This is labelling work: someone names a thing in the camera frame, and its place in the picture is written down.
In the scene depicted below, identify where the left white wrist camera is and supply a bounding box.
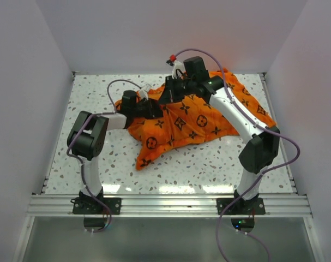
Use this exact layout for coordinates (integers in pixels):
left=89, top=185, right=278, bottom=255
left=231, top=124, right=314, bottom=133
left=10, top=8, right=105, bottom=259
left=139, top=84, right=152, bottom=100

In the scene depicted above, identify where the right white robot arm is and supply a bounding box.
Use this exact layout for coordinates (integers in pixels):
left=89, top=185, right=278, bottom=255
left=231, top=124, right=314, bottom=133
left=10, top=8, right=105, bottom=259
left=159, top=55, right=280, bottom=214

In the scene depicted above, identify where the orange patterned pillowcase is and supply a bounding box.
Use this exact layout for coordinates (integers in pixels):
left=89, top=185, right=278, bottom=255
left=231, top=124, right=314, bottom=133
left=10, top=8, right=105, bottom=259
left=128, top=68, right=276, bottom=171

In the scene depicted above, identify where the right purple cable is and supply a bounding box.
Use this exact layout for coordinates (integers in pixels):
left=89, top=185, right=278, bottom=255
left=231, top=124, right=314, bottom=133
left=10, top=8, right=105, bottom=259
left=169, top=48, right=301, bottom=262

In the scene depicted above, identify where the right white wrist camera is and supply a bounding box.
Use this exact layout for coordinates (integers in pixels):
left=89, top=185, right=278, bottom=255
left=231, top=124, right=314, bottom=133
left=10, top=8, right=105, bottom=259
left=166, top=55, right=185, bottom=78

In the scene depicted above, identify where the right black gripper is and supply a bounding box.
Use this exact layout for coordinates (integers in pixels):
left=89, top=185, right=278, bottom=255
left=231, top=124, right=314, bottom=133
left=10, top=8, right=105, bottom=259
left=158, top=75, right=196, bottom=105

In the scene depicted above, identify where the aluminium mounting rail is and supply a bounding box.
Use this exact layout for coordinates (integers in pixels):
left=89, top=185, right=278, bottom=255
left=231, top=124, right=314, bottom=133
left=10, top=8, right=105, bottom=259
left=27, top=194, right=312, bottom=218

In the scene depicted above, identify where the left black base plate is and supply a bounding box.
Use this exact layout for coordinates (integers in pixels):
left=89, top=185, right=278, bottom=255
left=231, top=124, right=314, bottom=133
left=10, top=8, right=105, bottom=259
left=70, top=197, right=122, bottom=215

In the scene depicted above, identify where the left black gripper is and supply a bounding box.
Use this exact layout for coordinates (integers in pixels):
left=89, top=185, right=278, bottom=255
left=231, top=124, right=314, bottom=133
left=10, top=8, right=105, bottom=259
left=131, top=97, right=166, bottom=120

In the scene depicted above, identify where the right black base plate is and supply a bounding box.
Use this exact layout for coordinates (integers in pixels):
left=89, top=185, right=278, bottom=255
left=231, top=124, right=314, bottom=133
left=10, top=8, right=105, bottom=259
left=216, top=197, right=266, bottom=215

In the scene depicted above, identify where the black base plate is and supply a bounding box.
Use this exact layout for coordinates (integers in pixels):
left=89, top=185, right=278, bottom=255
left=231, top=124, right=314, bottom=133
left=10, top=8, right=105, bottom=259
left=70, top=197, right=122, bottom=215
left=216, top=197, right=266, bottom=215

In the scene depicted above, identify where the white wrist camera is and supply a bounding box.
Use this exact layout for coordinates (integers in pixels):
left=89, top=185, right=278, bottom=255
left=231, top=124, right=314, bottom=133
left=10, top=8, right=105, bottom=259
left=166, top=55, right=185, bottom=78
left=139, top=84, right=152, bottom=100

